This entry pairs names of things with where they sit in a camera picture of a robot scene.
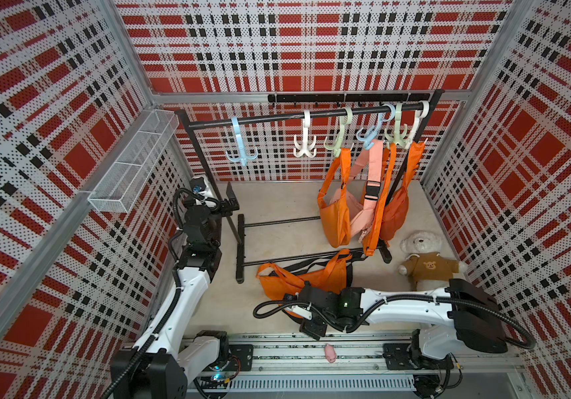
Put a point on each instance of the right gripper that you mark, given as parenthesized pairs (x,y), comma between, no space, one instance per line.
(309,328)

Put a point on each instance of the pink bag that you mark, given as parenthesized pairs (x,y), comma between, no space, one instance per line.
(361,211)

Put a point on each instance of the orange bag with black trim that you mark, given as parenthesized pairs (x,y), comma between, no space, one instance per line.
(335,216)

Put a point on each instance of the light blue hook far left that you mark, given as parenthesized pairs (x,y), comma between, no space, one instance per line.
(244,157)

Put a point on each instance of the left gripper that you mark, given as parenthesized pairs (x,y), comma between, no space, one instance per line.
(225,210)

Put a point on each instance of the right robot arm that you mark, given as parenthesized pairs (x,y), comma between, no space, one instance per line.
(455,318)

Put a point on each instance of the black wall hook strip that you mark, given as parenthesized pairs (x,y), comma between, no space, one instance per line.
(348,97)

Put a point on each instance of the white wire mesh basket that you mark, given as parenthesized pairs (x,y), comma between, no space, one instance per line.
(122,184)

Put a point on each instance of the white teddy bear brown shirt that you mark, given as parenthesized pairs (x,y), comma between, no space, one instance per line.
(425,265)

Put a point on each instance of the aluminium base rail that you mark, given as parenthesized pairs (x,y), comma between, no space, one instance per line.
(366,362)

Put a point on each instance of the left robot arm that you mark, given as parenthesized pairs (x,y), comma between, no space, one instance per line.
(156,366)

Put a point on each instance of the white hook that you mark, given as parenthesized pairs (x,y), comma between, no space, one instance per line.
(417,120)
(306,146)

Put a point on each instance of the black garment rack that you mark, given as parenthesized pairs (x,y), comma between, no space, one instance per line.
(278,220)

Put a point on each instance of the small pink object on rail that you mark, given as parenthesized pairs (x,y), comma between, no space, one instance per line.
(330,354)

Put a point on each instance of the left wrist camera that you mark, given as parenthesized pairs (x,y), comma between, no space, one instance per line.
(201,186)

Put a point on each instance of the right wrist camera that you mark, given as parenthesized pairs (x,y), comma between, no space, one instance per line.
(299,312)

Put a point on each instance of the green hook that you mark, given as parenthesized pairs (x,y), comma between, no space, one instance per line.
(344,121)
(399,137)

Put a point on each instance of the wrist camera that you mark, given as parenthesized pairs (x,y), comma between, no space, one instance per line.
(299,312)
(201,186)

